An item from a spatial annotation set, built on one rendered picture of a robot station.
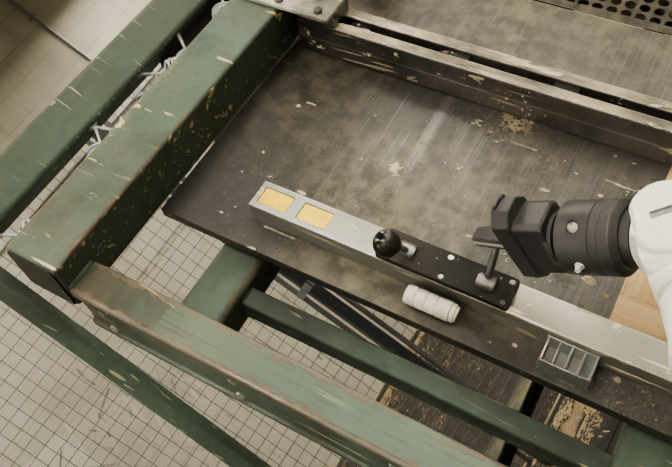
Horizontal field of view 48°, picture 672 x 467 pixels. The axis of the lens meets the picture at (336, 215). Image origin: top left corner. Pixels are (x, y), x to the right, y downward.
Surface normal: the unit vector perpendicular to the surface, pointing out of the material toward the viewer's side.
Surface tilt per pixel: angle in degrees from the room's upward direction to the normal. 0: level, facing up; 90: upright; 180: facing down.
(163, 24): 90
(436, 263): 60
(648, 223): 27
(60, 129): 90
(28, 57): 90
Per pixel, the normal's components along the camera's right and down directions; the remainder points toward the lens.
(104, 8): 0.29, -0.23
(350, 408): -0.11, -0.57
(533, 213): -0.56, -0.67
